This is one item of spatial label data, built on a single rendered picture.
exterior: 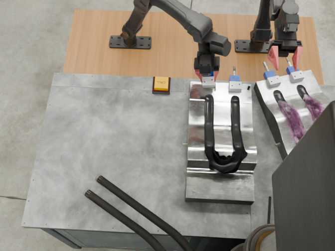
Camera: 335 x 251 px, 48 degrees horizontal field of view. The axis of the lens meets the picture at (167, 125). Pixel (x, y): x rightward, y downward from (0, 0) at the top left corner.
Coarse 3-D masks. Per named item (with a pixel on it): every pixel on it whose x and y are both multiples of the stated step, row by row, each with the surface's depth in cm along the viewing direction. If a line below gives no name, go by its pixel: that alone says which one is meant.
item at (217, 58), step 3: (198, 51) 147; (204, 54) 146; (216, 57) 152; (219, 57) 151; (195, 60) 152; (216, 60) 150; (219, 60) 150; (195, 63) 151; (216, 63) 149; (219, 63) 148; (195, 66) 149; (213, 66) 148; (216, 66) 148; (219, 66) 148
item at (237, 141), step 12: (204, 108) 157; (204, 120) 155; (204, 132) 151; (240, 132) 151; (204, 144) 144; (240, 144) 146; (216, 156) 143; (228, 156) 142; (240, 156) 146; (216, 168) 147; (228, 168) 147
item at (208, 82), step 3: (213, 72) 158; (210, 75) 157; (213, 75) 157; (204, 78) 156; (207, 78) 156; (210, 78) 156; (213, 78) 156; (204, 81) 156; (207, 81) 156; (210, 81) 156; (213, 81) 156; (204, 84) 156; (207, 84) 156; (210, 84) 156; (213, 84) 155; (204, 87) 159; (207, 87) 159; (210, 87) 159; (213, 87) 159
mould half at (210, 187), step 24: (192, 96) 159; (216, 96) 159; (240, 96) 159; (192, 120) 155; (216, 120) 155; (240, 120) 155; (192, 144) 145; (216, 144) 145; (192, 168) 148; (240, 168) 146; (192, 192) 144; (216, 192) 144; (240, 192) 144
